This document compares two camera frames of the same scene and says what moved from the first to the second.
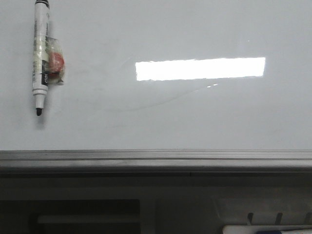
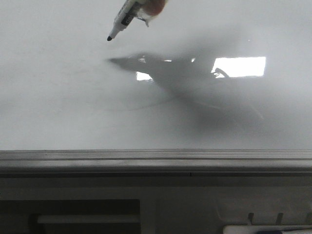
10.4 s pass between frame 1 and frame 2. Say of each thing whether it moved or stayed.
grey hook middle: stayed
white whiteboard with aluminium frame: stayed
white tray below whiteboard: stayed
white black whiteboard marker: moved
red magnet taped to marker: moved
